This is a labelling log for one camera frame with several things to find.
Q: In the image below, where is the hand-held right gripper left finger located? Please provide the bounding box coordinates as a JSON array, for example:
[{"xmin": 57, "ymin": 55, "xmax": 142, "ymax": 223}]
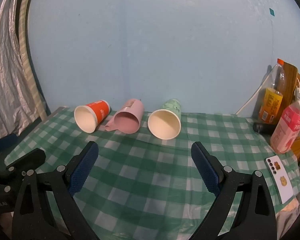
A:
[{"xmin": 12, "ymin": 141, "xmax": 100, "ymax": 240}]

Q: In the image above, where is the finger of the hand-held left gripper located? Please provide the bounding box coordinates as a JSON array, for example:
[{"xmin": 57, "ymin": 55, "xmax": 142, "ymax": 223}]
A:
[
  {"xmin": 0, "ymin": 133, "xmax": 18, "ymax": 154},
  {"xmin": 5, "ymin": 148, "xmax": 46, "ymax": 179}
]

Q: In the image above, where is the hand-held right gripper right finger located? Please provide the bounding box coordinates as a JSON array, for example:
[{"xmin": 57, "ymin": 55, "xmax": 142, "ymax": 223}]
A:
[{"xmin": 190, "ymin": 142, "xmax": 277, "ymax": 240}]

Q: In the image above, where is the red paper cup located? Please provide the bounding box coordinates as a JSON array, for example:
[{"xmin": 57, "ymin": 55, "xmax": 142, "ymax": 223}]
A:
[{"xmin": 74, "ymin": 100, "xmax": 111, "ymax": 133}]

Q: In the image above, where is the green paper cup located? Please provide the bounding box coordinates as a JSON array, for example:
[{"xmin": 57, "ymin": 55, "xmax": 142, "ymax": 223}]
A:
[{"xmin": 147, "ymin": 98, "xmax": 182, "ymax": 140}]

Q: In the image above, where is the pink plastic cup with handle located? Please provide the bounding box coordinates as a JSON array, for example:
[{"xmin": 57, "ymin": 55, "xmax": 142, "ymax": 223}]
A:
[{"xmin": 105, "ymin": 98, "xmax": 144, "ymax": 134}]

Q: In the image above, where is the green checked tablecloth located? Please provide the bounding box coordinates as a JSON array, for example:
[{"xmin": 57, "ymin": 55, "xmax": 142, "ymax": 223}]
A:
[{"xmin": 4, "ymin": 106, "xmax": 300, "ymax": 240}]

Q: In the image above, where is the black cylindrical object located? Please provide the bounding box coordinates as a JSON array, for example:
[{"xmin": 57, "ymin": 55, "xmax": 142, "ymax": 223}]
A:
[{"xmin": 252, "ymin": 122, "xmax": 277, "ymax": 135}]

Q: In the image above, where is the white smartphone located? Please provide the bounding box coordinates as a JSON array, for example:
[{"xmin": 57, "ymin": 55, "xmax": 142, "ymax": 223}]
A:
[{"xmin": 265, "ymin": 155, "xmax": 294, "ymax": 204}]

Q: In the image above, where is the silver curtain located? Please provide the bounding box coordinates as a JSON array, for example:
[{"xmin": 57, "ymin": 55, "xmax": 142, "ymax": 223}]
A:
[{"xmin": 0, "ymin": 0, "xmax": 49, "ymax": 137}]

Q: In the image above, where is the pink drink bottle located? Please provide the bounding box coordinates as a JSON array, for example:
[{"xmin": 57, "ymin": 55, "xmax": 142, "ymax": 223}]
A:
[{"xmin": 270, "ymin": 102, "xmax": 300, "ymax": 154}]

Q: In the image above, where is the peach blanket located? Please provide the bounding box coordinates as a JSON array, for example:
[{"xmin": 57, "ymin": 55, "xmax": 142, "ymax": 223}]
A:
[{"xmin": 275, "ymin": 197, "xmax": 300, "ymax": 240}]

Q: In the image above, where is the orange juice bottle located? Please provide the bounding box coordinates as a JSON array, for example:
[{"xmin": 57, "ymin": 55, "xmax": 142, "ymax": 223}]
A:
[{"xmin": 258, "ymin": 58, "xmax": 288, "ymax": 125}]

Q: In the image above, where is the striped cloth strip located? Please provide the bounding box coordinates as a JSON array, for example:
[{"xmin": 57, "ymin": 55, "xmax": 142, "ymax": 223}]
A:
[{"xmin": 18, "ymin": 0, "xmax": 48, "ymax": 120}]

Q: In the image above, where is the wooden board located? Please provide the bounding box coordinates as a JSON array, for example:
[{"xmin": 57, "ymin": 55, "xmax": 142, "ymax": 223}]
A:
[{"xmin": 282, "ymin": 62, "xmax": 298, "ymax": 110}]

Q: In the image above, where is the white cable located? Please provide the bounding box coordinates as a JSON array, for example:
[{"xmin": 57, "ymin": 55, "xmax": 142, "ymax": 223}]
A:
[{"xmin": 236, "ymin": 64, "xmax": 277, "ymax": 116}]

